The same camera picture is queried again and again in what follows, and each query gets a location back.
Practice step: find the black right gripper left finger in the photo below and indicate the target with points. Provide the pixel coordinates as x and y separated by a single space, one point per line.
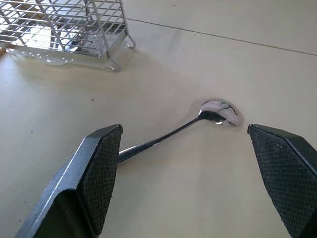
74 178

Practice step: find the shiny metal spoon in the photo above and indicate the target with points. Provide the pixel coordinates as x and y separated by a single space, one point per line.
218 112

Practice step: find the white plastic drip tray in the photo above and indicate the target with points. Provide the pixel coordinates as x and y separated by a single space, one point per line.
74 60

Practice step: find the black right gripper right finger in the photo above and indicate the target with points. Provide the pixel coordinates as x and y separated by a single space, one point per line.
287 173

